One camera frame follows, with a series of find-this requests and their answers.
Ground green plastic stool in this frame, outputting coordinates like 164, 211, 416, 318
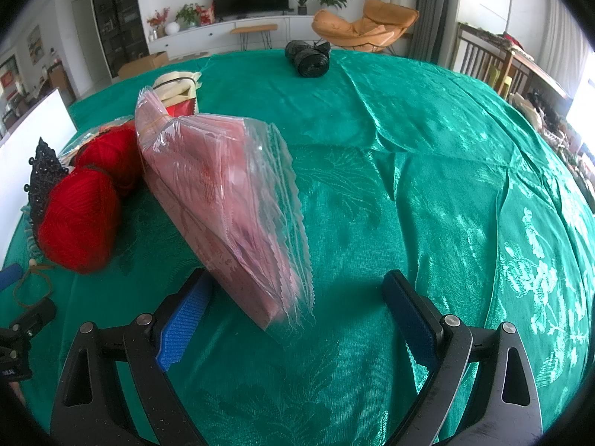
488, 67, 512, 98

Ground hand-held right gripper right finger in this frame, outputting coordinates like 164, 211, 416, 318
382, 269, 544, 446

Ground stack of pink plastic bags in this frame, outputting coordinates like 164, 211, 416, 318
135, 86, 317, 333

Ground wooden bench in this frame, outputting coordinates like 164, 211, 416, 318
230, 23, 279, 52

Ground white curtain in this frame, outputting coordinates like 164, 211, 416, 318
539, 0, 587, 96

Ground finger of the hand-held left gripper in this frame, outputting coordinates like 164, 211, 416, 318
0, 264, 23, 291
9, 298, 57, 341

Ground brown cord with wooden bead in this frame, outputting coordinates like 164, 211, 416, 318
13, 260, 54, 310

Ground dark display cabinet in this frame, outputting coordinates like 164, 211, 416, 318
88, 0, 149, 80

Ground black beaded lace trim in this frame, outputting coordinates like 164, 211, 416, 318
23, 137, 68, 229

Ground pile of assorted goods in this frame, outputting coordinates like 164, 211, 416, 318
506, 42, 595, 224

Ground orange lounge chair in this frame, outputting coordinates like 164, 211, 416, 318
311, 0, 419, 54

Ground red paper packet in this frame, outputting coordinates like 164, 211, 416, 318
165, 97, 199, 118

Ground white television cabinet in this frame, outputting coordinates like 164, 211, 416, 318
149, 15, 321, 61

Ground green patterned tablecloth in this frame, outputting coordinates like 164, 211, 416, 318
0, 49, 595, 446

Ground wooden chair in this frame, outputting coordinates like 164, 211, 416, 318
450, 22, 533, 100

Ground grey curtain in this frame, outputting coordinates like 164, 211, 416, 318
409, 0, 461, 63

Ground leafy plant with red blooms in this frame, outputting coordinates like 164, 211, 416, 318
174, 4, 208, 29

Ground cardboard box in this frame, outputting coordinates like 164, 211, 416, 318
117, 51, 169, 80

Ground red yarn ball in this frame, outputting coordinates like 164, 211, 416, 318
74, 121, 142, 196
37, 167, 122, 274

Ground red flower branches in vase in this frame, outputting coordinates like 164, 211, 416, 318
146, 8, 170, 40

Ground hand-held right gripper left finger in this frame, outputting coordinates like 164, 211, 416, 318
50, 267, 215, 446

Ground white board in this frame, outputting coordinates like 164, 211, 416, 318
0, 88, 77, 261

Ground black garbage bag roll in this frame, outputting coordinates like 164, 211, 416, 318
284, 39, 332, 77

